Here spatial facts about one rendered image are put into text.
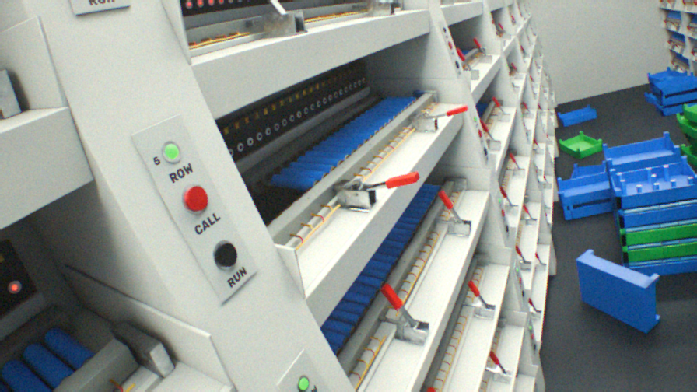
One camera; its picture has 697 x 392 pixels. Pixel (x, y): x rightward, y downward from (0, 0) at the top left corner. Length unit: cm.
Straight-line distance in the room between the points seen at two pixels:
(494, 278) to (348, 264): 60
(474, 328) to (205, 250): 65
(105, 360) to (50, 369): 5
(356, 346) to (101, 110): 39
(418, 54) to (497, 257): 50
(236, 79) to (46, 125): 16
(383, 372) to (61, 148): 42
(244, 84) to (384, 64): 57
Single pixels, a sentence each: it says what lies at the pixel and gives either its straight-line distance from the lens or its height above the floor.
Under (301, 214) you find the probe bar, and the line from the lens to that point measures 41.
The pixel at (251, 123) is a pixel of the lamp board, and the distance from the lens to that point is 55.
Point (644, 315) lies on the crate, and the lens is 153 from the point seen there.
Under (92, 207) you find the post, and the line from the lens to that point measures 28.
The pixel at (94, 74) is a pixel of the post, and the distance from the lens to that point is 26.
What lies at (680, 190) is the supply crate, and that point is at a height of 36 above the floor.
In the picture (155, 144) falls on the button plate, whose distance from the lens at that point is 26.
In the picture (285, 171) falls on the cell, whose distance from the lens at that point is 53.
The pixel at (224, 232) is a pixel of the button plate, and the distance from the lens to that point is 28.
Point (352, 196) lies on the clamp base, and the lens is 44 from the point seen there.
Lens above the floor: 112
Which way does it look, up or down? 17 degrees down
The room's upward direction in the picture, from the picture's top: 23 degrees counter-clockwise
